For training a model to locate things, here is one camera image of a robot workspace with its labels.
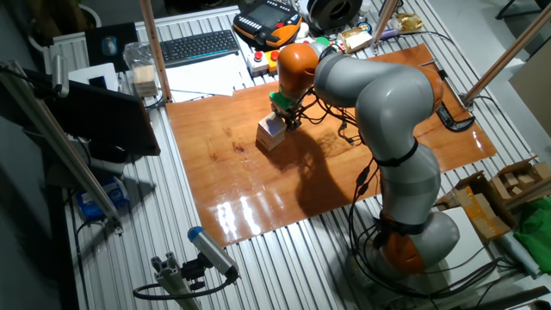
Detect orange black teach pendant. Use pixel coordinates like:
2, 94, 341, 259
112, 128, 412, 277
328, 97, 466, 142
232, 0, 303, 48

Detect green cloth bag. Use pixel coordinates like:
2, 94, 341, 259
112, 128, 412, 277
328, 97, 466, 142
513, 201, 551, 276

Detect aluminium frame bar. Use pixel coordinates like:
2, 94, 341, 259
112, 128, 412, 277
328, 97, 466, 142
0, 59, 125, 236

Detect glossy wood grain mat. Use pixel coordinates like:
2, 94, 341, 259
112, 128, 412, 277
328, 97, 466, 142
165, 42, 498, 248

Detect silver mounted camera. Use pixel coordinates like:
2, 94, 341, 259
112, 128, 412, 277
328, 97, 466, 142
51, 53, 70, 99

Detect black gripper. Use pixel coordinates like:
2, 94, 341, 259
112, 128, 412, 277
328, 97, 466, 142
275, 106, 304, 132

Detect black mouse pad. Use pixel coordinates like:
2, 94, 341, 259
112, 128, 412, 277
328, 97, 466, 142
84, 22, 139, 72

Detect yellow box red button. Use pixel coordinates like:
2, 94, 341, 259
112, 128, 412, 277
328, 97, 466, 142
264, 49, 282, 74

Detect black computer keyboard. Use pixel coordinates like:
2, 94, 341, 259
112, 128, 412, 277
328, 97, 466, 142
159, 28, 241, 68

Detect open cardboard box with blocks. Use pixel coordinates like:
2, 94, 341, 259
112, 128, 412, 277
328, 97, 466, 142
477, 157, 551, 208

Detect white box red button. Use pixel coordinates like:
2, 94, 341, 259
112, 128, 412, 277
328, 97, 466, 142
246, 50, 270, 78

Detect black camera cable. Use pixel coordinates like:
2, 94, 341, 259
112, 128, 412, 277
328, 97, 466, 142
132, 275, 238, 301

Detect white box black square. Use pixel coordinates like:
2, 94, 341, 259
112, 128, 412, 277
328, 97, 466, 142
67, 62, 120, 92

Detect beige cardboard panel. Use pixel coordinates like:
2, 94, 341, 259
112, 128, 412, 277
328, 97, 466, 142
509, 46, 551, 139

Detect flat cardboard box yellow tape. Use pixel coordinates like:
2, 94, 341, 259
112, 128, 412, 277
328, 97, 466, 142
434, 170, 517, 242

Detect black monitor panel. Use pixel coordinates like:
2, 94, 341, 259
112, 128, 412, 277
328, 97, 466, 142
23, 68, 162, 157

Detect gold snack packet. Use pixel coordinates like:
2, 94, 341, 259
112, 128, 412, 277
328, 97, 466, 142
394, 12, 425, 32

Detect white base board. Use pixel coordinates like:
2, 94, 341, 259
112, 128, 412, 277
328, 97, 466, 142
430, 206, 500, 298

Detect plastic bag of wooden blocks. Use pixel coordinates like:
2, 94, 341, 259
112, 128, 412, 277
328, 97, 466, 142
122, 41, 160, 98

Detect blue plastic package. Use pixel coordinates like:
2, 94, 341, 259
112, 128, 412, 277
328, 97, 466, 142
76, 175, 130, 221

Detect grey computer mouse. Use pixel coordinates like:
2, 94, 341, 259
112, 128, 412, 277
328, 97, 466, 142
101, 35, 118, 58

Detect black filament spool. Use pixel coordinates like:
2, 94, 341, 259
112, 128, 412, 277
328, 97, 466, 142
307, 0, 365, 32

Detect silver camera blue cap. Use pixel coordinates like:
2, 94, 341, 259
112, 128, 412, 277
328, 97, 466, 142
187, 226, 240, 285

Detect white gold snack box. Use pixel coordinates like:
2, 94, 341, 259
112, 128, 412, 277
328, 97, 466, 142
337, 26, 374, 55

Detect short aluminium profile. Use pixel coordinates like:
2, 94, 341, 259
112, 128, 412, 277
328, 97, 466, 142
150, 251, 203, 310

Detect white paper sheets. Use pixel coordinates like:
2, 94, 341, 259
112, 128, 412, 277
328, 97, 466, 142
164, 52, 255, 103

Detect white paper roll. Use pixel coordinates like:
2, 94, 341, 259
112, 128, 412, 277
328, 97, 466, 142
498, 232, 542, 279

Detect wooden frame pole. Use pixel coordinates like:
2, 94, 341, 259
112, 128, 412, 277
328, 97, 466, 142
462, 3, 551, 108
138, 0, 173, 103
372, 0, 399, 44

